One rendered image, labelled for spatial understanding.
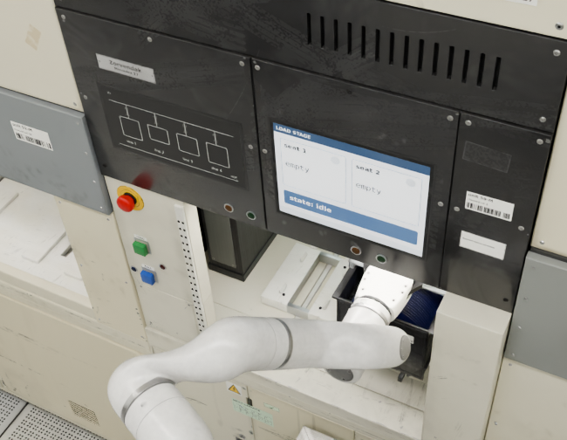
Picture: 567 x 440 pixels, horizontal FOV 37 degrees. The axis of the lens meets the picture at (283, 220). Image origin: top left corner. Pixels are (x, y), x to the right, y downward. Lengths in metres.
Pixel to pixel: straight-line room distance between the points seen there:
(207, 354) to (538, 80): 0.63
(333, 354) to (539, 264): 0.39
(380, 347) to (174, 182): 0.52
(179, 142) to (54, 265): 0.93
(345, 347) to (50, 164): 0.78
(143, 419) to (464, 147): 0.64
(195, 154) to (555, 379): 0.78
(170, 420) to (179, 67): 0.59
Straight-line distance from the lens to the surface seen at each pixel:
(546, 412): 1.72
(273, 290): 2.18
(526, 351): 1.57
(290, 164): 1.47
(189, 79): 1.47
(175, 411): 1.34
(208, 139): 1.54
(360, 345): 1.52
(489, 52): 1.19
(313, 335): 1.48
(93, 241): 2.02
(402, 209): 1.43
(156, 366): 1.37
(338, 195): 1.47
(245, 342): 1.34
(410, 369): 1.91
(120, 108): 1.63
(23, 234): 2.55
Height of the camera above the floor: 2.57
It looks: 45 degrees down
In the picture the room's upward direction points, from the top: 4 degrees counter-clockwise
